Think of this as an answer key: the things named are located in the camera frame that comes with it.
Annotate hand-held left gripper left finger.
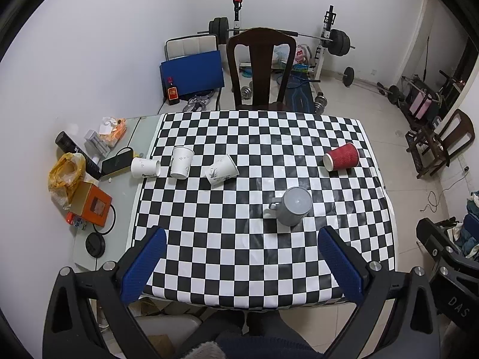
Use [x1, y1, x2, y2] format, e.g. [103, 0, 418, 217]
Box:
[42, 225, 167, 359]

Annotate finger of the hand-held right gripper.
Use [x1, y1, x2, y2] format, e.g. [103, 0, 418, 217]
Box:
[416, 217, 479, 320]

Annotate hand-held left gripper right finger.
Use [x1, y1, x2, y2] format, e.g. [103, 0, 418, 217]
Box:
[317, 225, 441, 359]

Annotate white printed paper cup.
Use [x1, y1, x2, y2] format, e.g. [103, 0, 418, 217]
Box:
[204, 154, 240, 188]
[131, 157, 161, 179]
[170, 146, 195, 179]

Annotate red ribbed paper cup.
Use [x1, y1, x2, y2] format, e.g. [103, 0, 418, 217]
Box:
[323, 143, 360, 172]

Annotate pile of clothes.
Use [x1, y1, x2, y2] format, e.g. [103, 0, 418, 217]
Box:
[449, 191, 479, 260]

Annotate cardboard box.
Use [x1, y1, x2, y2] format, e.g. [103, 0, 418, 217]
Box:
[129, 296, 169, 318]

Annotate black round lid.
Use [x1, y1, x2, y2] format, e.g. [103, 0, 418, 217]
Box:
[85, 232, 106, 258]

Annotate grey mug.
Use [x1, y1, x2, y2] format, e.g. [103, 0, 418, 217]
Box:
[263, 187, 313, 227]

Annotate orange box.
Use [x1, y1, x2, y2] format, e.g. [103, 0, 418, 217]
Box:
[66, 181, 113, 229]

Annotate black white checkered tablecloth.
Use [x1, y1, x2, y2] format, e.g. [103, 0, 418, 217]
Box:
[129, 109, 398, 311]

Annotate yellow plastic bag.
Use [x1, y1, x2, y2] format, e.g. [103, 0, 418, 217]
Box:
[48, 153, 87, 210]

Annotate grey small box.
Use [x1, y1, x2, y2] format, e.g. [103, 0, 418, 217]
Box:
[84, 130, 111, 156]

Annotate black cylinder tube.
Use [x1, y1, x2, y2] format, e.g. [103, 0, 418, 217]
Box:
[55, 132, 102, 180]

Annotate orange tissue pack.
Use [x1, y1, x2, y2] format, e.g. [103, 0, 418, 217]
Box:
[99, 117, 128, 147]

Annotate dark blue weight bench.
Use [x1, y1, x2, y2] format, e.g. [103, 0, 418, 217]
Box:
[282, 80, 319, 113]

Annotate chrome metal rings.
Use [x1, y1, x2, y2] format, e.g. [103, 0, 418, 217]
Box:
[183, 92, 216, 112]

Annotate brown liquor bottle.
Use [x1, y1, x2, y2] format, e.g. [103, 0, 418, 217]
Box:
[166, 76, 181, 106]

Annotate small barbell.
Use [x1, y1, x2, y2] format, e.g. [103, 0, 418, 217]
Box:
[341, 66, 401, 100]

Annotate blue board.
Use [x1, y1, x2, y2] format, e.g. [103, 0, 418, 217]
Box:
[160, 50, 226, 100]

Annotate pink printed bag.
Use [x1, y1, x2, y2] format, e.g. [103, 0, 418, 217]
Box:
[294, 44, 313, 66]

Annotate dark wooden dining chair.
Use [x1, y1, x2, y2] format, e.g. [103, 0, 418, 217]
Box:
[226, 27, 298, 112]

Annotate barbell with black plates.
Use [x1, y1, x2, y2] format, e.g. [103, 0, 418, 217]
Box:
[207, 17, 356, 58]

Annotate white cushioned chair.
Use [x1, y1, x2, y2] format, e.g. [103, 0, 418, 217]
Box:
[165, 34, 218, 60]

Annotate white weight rack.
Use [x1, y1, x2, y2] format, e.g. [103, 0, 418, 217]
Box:
[231, 0, 336, 83]

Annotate floor cable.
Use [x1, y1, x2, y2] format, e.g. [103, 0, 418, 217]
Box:
[421, 174, 466, 212]

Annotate black cable loop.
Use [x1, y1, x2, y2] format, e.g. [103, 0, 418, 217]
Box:
[92, 205, 116, 237]

